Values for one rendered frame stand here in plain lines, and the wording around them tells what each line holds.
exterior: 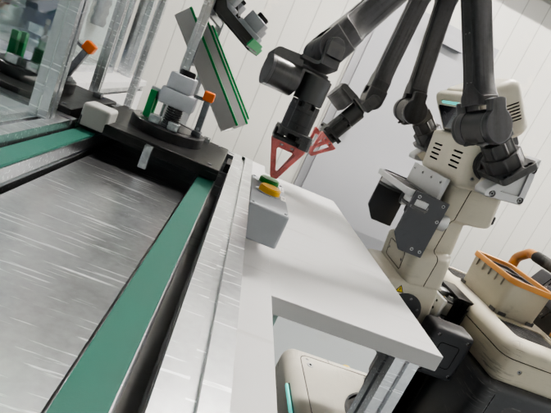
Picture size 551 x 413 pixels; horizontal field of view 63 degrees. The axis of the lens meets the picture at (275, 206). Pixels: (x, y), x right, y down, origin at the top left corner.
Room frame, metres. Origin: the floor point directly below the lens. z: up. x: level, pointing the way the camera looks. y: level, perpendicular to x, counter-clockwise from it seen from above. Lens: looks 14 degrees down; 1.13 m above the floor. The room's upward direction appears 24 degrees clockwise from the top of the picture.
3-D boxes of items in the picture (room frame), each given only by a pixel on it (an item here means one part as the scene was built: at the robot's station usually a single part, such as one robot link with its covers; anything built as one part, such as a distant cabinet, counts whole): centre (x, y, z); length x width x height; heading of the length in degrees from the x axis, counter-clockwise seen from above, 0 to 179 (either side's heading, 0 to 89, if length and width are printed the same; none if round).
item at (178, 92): (0.84, 0.26, 1.06); 0.08 x 0.04 x 0.07; 98
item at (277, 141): (0.87, 0.03, 1.02); 0.07 x 0.07 x 0.09; 8
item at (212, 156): (0.84, 0.25, 0.96); 0.24 x 0.24 x 0.02; 8
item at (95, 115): (0.73, 0.33, 0.97); 0.05 x 0.05 x 0.04; 8
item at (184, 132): (0.84, 0.25, 0.98); 0.14 x 0.14 x 0.02
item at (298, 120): (0.86, 0.03, 1.09); 0.10 x 0.07 x 0.07; 8
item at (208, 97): (0.85, 0.20, 1.04); 0.04 x 0.02 x 0.08; 98
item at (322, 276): (1.05, 0.08, 0.84); 0.90 x 0.70 x 0.03; 11
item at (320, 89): (0.86, 0.03, 1.15); 0.07 x 0.06 x 0.07; 114
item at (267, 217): (0.79, 0.02, 0.93); 0.21 x 0.07 x 0.06; 8
